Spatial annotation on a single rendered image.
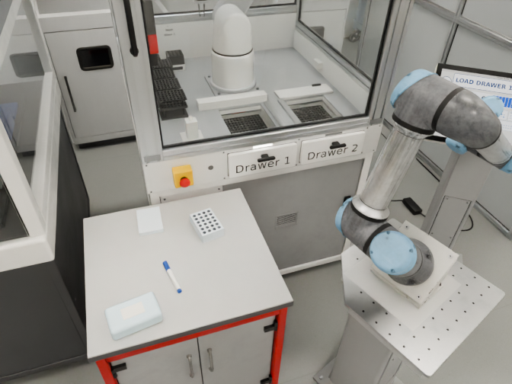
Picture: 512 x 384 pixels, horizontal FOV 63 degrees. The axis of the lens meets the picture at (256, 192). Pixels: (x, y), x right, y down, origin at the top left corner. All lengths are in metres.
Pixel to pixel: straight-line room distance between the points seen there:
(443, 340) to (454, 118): 0.67
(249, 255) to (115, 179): 1.82
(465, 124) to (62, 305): 1.51
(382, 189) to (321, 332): 1.16
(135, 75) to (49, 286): 0.83
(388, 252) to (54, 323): 1.32
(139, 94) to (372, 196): 0.80
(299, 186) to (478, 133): 0.99
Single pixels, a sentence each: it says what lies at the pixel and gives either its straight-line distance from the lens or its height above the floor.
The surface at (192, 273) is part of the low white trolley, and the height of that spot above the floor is 0.76.
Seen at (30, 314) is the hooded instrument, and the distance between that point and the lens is 1.85.
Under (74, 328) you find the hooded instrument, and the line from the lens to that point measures 1.95.
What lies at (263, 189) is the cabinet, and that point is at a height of 0.70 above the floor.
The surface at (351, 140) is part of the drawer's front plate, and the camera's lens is 1.82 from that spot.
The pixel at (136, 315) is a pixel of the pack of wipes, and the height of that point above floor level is 0.80.
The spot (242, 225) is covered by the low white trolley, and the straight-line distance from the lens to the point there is 1.56.
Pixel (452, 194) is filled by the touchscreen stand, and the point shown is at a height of 0.63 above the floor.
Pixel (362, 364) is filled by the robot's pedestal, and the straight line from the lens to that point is 1.79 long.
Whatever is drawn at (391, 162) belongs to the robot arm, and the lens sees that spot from 1.17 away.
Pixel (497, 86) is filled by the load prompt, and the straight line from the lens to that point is 1.92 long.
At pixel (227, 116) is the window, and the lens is 1.56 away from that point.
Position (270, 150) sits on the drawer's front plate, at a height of 0.92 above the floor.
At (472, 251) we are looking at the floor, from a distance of 2.85.
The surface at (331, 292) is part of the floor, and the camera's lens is 2.35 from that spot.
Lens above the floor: 1.87
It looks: 40 degrees down
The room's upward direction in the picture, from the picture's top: 2 degrees clockwise
